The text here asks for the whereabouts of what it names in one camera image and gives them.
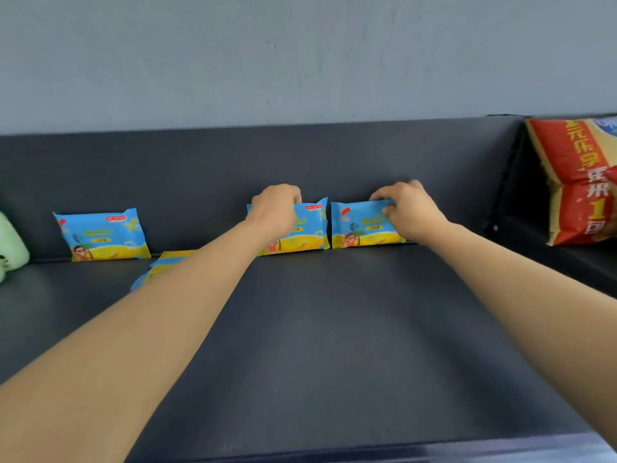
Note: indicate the red yellow snack bag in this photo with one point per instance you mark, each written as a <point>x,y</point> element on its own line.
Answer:
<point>573,178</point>

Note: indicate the person's left forearm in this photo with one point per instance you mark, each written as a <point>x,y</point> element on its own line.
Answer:
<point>120,371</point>

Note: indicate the blue yellow wet wipes pack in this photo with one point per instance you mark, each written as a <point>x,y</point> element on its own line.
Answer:
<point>356,226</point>
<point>161,267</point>
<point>103,233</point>
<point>311,231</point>

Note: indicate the person's right forearm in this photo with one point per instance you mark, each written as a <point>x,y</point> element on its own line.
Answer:
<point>530,308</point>

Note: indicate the person's left hand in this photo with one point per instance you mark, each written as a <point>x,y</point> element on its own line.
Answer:
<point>275,212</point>

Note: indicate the person's right hand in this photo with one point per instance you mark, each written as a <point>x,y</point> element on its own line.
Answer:
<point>414,212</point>

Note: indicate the dark grey store shelf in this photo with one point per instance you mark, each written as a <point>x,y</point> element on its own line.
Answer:
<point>337,332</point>

